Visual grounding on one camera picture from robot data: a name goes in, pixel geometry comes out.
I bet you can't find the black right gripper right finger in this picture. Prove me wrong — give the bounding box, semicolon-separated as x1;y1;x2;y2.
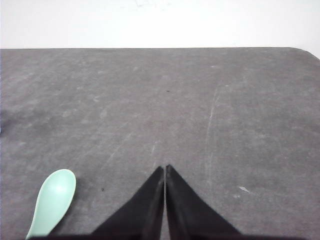
165;164;242;240

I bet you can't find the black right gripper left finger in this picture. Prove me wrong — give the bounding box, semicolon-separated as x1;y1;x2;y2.
91;166;164;240

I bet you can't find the mint green plastic spoon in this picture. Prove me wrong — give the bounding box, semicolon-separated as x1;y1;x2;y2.
25;169;76;240

